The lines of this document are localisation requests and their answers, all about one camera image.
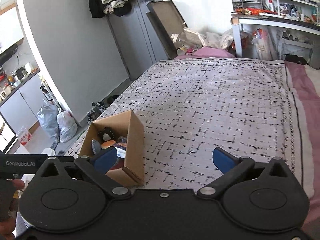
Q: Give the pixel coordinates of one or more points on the grey kitchen cabinet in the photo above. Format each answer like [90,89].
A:
[22,105]

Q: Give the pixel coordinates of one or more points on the green and orange plush toy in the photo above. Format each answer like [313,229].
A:
[108,144]

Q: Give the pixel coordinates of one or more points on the clear plastic bottle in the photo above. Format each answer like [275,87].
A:
[178,38]

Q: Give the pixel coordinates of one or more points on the black and white printed blanket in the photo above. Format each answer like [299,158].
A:
[200,105]

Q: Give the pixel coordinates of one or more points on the grey blue plush toy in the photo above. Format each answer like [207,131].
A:
[95,147]

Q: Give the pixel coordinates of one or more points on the beige duvet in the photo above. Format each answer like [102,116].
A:
[313,80]

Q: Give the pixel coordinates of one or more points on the black plush toy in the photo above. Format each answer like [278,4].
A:
[107,133]

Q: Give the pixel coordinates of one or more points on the white desk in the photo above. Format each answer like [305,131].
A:
[275,20]

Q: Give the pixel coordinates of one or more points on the white plastic bag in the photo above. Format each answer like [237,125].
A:
[67,127]

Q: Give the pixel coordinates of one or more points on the brown cardboard box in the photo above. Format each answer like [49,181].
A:
[135,150]

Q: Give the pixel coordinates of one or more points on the black cloth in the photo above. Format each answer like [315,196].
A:
[297,60]

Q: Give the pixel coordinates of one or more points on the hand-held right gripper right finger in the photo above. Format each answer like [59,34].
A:
[222,159]

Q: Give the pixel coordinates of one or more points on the grey plastic bag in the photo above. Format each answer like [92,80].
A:
[48,120]

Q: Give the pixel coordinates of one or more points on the flat brown cardboard sheet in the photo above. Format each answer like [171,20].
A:
[166,25]

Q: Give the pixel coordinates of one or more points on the paper cup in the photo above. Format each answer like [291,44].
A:
[181,51]

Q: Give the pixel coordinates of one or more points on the blue and white pack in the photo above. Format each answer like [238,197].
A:
[121,152]

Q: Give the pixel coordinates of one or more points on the grey door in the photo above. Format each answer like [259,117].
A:
[140,37]

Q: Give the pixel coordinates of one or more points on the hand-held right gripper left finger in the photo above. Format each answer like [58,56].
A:
[106,158]

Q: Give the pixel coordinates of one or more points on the person's left hand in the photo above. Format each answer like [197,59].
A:
[7,230]

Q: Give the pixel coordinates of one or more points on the red and white bag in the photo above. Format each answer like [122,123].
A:
[24,137]

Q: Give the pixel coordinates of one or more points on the pile of crumpled plastic bags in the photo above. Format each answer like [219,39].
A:
[212,40]

